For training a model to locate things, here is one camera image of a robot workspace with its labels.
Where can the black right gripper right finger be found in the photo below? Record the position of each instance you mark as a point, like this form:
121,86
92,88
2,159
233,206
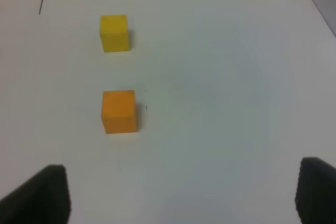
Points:
315,194

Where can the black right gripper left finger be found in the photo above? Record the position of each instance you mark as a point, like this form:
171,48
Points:
44,198

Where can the orange wooden cube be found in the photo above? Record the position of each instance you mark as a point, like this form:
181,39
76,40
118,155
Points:
119,112

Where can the yellow wooden cube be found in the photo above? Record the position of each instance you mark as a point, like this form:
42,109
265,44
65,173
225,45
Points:
114,33

